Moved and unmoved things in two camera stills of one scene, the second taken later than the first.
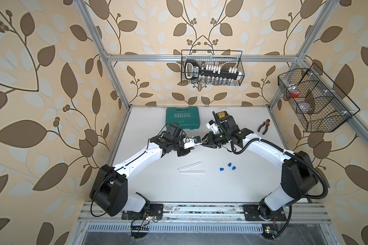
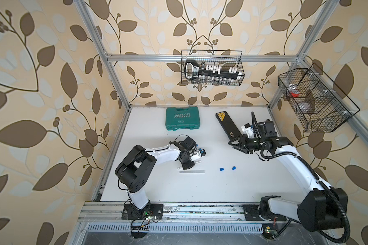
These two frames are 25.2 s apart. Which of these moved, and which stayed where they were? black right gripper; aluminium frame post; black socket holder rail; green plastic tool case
Moved: black right gripper
Stayed: aluminium frame post; green plastic tool case; black socket holder rail
